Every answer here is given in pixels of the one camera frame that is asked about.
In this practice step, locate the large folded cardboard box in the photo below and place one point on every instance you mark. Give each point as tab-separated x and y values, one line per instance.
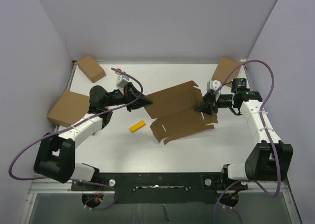
69	108

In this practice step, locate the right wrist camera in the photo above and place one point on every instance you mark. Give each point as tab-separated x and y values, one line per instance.
213	86

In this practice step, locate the small folded cardboard box left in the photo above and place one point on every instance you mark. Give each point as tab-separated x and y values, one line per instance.
92	70

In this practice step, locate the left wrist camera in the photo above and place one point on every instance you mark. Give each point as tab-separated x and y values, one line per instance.
121	81

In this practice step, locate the yellow wooden block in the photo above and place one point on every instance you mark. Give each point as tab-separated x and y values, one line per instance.
137	126

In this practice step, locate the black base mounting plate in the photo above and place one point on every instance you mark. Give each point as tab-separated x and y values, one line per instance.
163	188

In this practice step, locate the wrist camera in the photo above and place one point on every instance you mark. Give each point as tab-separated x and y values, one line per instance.
213	86
121	81

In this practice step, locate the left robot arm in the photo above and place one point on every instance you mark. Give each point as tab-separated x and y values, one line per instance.
56	155

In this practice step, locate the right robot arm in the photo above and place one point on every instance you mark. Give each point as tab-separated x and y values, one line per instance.
271	157

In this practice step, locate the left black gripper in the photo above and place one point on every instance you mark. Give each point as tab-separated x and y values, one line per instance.
130	94

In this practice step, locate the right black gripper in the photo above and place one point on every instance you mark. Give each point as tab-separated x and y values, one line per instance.
208	106

